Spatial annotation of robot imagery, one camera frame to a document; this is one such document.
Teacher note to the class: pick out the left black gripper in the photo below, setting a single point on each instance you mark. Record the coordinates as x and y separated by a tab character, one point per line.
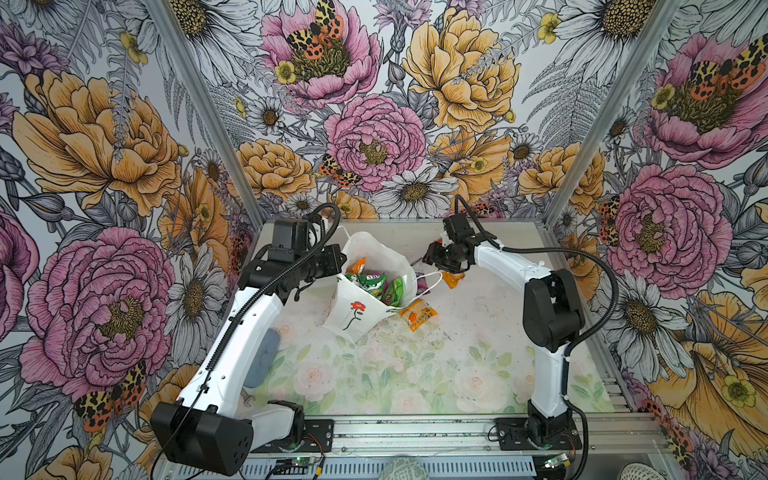
334	265

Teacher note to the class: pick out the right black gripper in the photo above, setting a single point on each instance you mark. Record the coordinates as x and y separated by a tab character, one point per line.
433	254

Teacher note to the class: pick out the small orange sachet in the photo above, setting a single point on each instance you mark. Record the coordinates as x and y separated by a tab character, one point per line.
452	279

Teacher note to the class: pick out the green chips bag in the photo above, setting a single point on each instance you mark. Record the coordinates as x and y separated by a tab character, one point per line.
393	293

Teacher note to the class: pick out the white paper bag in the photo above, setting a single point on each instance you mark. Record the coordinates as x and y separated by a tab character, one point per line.
353	313

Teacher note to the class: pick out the green yellow candy packet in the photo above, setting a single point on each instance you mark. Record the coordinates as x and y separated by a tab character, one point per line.
373	284

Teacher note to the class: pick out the small purple snack bag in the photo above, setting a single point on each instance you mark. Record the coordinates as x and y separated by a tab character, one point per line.
423	283

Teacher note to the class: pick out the red orange snack packet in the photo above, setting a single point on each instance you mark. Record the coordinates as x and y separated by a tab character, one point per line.
357	267

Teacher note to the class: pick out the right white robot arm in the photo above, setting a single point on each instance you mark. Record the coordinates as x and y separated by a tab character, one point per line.
552	315

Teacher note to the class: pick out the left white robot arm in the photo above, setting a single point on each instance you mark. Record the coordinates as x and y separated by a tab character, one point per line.
202	428

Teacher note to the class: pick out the grey oval case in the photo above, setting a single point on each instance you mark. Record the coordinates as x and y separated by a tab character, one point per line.
265	356

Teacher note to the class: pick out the floral table mat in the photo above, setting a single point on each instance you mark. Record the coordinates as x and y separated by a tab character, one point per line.
472	358

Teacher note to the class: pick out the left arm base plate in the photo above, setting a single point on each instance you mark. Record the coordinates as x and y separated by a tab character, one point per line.
317	437

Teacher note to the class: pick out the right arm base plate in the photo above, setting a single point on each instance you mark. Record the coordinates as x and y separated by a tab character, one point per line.
517	433

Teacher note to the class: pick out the aluminium front rail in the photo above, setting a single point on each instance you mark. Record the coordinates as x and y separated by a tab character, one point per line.
443	435

